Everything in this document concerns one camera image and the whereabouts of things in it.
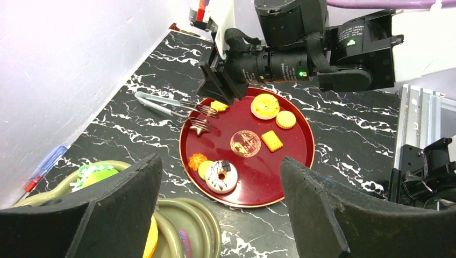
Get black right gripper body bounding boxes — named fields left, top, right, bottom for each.
left=197, top=1, right=330, bottom=105

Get orange flower cookie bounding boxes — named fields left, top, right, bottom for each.
left=188, top=153, right=208, bottom=171

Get small chocolate topped pastry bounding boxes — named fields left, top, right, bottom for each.
left=205, top=160, right=238, bottom=194

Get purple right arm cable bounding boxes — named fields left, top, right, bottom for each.
left=326, top=0, right=456, bottom=10

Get blue red marker pen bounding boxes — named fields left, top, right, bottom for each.
left=24, top=146, right=67, bottom=192

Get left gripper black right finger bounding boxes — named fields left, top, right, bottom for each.
left=280, top=156, right=455, bottom=257

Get yellow glazed donut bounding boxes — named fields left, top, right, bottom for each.
left=251, top=94, right=280, bottom=120

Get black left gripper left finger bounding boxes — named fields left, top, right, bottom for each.
left=1, top=154, right=162, bottom=257

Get star shaped cookie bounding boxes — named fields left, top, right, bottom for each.
left=188, top=118, right=210, bottom=137

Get green three-tier serving stand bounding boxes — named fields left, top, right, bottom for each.
left=12, top=160, right=222, bottom=257

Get white plastic tongs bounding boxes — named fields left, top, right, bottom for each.
left=134, top=91, right=220, bottom=120

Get fish shaped yellow cookie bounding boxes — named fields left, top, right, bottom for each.
left=210, top=101, right=230, bottom=112

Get square yellow cracker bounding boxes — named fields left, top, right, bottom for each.
left=261, top=130, right=283, bottom=153

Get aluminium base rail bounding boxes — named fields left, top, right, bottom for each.
left=394, top=84, right=455, bottom=169

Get green macaron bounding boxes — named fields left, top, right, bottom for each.
left=198, top=160, right=213, bottom=180

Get green cube sweet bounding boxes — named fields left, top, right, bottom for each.
left=69, top=164, right=119, bottom=192

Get red round lacquer tray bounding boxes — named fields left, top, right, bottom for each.
left=179, top=88, right=315, bottom=207

